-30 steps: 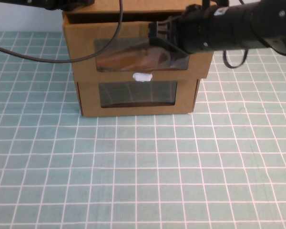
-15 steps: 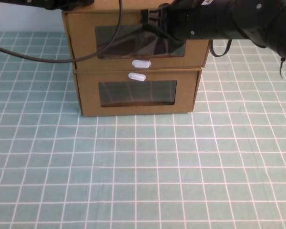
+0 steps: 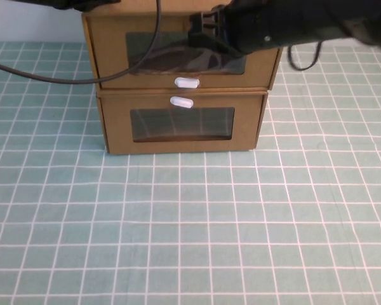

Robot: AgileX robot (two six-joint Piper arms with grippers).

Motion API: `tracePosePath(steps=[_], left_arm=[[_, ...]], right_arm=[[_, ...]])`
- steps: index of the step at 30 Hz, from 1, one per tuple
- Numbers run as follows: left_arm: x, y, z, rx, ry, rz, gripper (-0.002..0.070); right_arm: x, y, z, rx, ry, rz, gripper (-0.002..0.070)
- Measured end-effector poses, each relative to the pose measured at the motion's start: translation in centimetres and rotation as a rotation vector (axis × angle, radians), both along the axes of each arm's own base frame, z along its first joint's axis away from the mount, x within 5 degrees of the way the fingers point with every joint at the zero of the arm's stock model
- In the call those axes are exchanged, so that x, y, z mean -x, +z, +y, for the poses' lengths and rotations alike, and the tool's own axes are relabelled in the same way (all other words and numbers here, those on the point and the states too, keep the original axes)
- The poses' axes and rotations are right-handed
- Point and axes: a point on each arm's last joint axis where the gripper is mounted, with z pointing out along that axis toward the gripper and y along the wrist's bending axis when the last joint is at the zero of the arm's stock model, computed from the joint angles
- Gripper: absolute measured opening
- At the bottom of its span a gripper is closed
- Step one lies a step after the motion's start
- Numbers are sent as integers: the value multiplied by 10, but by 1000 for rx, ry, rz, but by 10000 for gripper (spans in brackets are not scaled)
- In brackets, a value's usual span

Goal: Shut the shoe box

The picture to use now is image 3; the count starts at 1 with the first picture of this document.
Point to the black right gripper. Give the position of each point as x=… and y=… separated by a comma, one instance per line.
x=257, y=25

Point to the brown cardboard drawer with window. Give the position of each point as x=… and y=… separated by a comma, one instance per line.
x=111, y=47
x=184, y=146

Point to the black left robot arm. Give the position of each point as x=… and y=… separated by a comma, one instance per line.
x=76, y=4

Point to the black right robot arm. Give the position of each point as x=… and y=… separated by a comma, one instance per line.
x=346, y=19

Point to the lower cardboard drawer box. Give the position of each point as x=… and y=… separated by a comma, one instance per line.
x=184, y=92

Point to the upper cardboard drawer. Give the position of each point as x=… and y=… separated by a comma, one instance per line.
x=177, y=7

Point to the green white grid tablecloth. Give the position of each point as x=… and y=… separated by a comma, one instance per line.
x=190, y=228

